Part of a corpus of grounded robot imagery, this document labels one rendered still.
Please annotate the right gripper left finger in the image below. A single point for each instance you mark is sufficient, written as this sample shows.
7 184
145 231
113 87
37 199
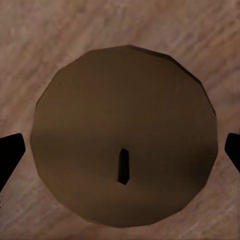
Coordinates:
12 149

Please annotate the pillar candle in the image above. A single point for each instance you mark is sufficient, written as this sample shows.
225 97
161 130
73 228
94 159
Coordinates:
124 136

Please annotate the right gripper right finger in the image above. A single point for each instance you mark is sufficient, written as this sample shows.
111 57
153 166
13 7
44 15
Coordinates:
232 148

